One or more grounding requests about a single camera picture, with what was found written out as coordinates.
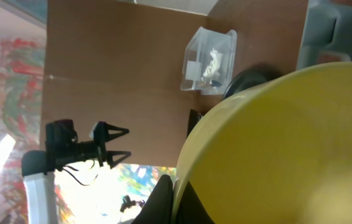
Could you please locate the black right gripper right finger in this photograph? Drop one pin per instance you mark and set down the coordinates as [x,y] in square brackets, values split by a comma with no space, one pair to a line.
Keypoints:
[191,210]

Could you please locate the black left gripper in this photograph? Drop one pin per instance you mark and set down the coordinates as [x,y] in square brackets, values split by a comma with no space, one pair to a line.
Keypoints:
[63,148]

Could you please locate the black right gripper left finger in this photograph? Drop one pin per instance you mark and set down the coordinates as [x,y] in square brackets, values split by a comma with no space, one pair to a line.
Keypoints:
[157,209]

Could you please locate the yellow bowl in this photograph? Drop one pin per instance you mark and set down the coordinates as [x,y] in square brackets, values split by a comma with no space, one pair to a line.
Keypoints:
[277,153]

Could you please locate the white tissue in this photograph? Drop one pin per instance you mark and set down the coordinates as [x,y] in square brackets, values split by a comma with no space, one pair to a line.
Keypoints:
[212,70]

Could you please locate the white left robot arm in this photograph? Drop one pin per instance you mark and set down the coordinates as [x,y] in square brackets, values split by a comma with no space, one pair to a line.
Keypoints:
[40,188]

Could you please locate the clear plastic waste bin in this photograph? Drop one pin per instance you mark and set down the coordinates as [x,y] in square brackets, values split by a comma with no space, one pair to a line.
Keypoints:
[197,58]

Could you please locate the grey plastic dishwasher rack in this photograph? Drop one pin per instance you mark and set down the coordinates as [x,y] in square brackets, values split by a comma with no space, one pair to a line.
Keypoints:
[327,30]

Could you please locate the colourful abstract floor mat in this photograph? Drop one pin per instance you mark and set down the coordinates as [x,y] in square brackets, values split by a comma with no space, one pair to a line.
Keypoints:
[21,85]

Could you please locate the round black tray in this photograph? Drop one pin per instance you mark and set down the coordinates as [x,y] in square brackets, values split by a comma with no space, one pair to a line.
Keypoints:
[250,77]

